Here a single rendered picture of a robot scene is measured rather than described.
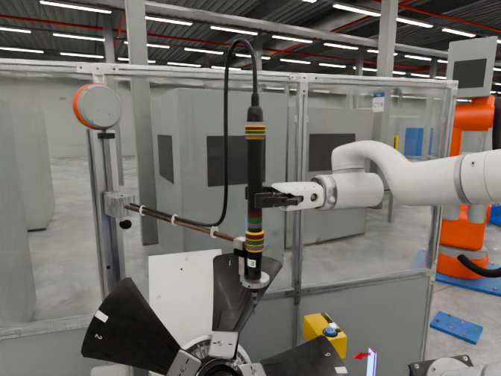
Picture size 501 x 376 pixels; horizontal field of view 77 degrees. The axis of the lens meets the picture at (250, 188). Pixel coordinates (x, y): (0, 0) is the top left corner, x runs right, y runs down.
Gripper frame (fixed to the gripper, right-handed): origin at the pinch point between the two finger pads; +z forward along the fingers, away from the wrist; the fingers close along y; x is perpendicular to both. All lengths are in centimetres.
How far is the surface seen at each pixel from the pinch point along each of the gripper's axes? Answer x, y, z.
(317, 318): -58, 34, -35
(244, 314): -33.3, 6.4, 0.9
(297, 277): -60, 71, -43
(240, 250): -13.1, 1.5, 3.1
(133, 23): 157, 428, 51
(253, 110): 18.9, -1.7, 0.9
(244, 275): -19.4, 0.8, 2.3
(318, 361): -48, 1, -19
